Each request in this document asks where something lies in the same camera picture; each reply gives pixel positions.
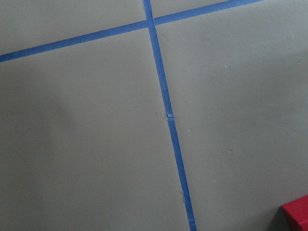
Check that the red wooden block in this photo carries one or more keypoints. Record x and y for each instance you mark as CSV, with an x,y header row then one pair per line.
x,y
296,213

